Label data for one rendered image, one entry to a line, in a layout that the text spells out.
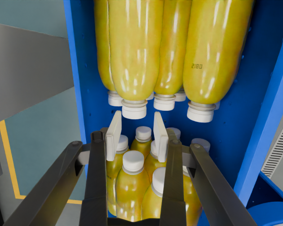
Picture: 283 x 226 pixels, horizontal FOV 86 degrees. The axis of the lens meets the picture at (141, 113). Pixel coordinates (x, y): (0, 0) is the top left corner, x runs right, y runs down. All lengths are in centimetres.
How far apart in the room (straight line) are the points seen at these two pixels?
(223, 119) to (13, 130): 186
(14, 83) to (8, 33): 16
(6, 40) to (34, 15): 92
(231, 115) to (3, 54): 66
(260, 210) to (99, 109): 63
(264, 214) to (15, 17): 184
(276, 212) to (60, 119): 157
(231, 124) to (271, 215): 45
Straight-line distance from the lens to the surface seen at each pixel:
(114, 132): 16
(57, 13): 150
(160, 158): 16
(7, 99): 68
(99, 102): 31
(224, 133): 36
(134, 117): 23
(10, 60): 69
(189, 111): 25
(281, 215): 74
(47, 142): 184
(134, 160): 28
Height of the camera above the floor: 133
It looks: 69 degrees down
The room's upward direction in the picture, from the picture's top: 179 degrees clockwise
